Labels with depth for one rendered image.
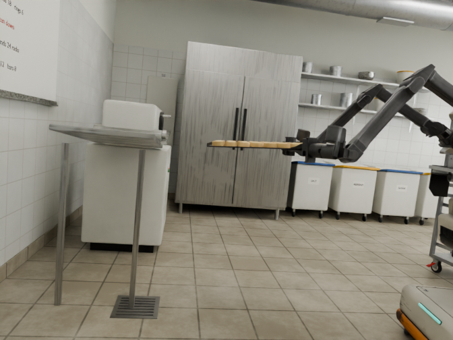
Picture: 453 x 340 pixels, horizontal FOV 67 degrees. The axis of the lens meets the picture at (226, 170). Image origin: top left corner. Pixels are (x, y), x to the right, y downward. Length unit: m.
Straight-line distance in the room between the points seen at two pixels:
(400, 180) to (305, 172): 1.39
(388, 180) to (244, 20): 3.01
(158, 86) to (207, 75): 1.06
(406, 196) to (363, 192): 0.64
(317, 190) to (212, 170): 1.50
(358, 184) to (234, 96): 2.10
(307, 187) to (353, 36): 2.42
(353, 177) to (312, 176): 0.58
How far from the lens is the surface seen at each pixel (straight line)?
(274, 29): 5.38
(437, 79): 1.62
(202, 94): 4.12
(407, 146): 6.13
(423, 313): 2.14
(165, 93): 4.98
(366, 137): 1.42
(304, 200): 4.73
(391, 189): 5.27
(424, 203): 5.62
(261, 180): 4.25
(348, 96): 5.35
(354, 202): 5.03
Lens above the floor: 1.03
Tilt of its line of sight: 6 degrees down
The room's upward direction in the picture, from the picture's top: 6 degrees clockwise
